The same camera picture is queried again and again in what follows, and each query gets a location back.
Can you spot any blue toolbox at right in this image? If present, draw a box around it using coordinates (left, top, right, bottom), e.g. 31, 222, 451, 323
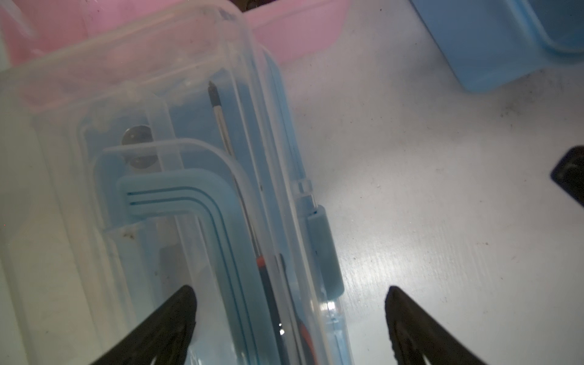
412, 0, 583, 93

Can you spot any pink toolbox with clear lid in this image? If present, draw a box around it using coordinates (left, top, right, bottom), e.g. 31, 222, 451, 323
1, 1, 351, 65

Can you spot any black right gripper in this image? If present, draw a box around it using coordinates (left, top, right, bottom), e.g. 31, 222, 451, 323
551, 145, 584, 205

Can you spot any black orange handled screwdriver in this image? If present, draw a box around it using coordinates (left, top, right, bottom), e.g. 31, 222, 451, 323
208, 81, 318, 364

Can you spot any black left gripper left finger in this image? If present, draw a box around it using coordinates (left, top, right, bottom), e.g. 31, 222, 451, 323
93, 285, 197, 365

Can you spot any blue toolbox with clear lid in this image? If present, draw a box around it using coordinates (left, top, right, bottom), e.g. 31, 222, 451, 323
1, 1, 353, 364

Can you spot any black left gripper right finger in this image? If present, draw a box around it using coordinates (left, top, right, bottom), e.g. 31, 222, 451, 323
385, 286, 484, 364

